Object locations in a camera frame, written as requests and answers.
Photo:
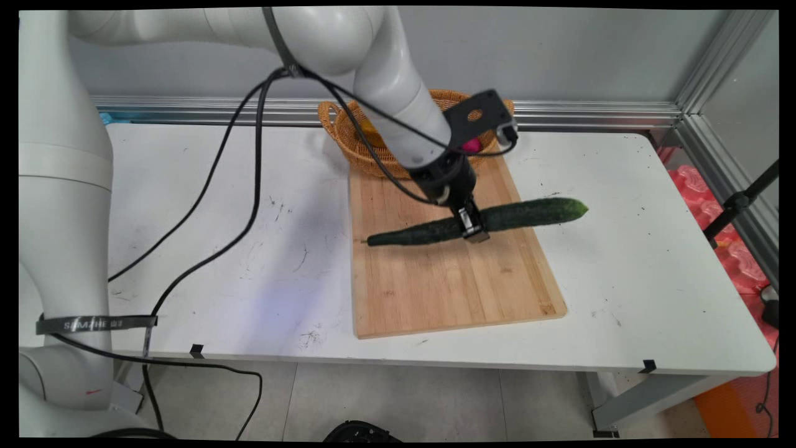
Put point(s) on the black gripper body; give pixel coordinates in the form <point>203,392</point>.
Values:
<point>444,177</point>

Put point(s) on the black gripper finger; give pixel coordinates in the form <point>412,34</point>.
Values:
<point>465,224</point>
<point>480,225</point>

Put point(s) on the dark green cucumber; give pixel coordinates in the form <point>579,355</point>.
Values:
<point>535,213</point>

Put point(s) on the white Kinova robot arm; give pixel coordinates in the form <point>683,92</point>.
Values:
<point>354,43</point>

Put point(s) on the magenta toy vegetable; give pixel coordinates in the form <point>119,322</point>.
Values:
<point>471,145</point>

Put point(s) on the bamboo cutting board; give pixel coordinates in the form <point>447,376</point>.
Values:
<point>448,280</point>

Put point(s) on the yellow-brown toy potato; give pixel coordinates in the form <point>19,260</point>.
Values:
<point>368,134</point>

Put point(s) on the woven wicker basket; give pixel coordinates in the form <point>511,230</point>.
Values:
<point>348,140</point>

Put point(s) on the black tape strip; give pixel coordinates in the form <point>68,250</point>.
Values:
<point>648,366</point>
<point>197,351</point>

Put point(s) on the black round floor object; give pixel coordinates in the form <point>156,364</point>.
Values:
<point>360,432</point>

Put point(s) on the grey table leg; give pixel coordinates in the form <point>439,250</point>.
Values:
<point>653,398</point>

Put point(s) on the black tripod pole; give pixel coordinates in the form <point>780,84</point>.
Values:
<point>737,204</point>

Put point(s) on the red foam mat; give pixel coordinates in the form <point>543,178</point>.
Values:
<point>740,261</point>

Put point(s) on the black box on floor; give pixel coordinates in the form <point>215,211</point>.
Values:
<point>771,308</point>

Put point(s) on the orange floor panel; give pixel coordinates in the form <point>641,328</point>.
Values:
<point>724,414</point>

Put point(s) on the blue foam mat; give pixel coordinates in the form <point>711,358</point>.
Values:
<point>112,117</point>

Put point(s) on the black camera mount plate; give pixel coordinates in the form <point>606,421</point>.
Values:
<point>479,115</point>

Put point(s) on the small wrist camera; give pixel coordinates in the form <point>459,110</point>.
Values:
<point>509,132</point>

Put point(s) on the horizontal aluminium frame rail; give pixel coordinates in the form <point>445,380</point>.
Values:
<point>591,114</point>

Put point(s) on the slanted aluminium frame rail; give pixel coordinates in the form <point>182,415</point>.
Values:
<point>715,74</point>

